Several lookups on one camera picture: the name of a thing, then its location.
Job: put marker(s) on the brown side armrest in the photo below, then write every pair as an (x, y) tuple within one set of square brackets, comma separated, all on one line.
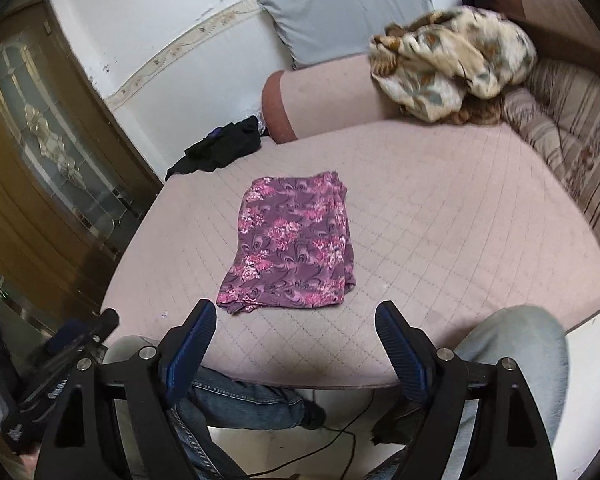
[(560, 29)]

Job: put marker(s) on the black garment on bed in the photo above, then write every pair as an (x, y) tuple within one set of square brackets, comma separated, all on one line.
[(219, 148)]

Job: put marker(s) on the beige floral blanket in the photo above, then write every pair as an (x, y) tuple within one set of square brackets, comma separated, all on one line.
[(452, 66)]

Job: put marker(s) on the grey pillow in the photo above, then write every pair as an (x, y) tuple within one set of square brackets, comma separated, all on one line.
[(318, 31)]

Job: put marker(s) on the striped beige quilt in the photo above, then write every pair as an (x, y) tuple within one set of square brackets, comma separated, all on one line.
[(557, 112)]

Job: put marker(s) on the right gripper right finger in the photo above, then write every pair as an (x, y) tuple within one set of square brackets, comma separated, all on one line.
[(508, 441)]

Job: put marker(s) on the pink bolster headrest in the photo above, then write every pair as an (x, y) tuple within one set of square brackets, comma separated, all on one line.
[(297, 104)]

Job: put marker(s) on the wooden glass wardrobe door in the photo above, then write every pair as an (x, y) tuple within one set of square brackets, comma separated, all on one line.
[(73, 189)]

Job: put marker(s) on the purple floral long-sleeve shirt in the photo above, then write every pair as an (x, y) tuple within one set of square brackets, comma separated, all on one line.
[(294, 246)]

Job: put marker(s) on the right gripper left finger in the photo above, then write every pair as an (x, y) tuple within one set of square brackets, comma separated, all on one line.
[(83, 440)]

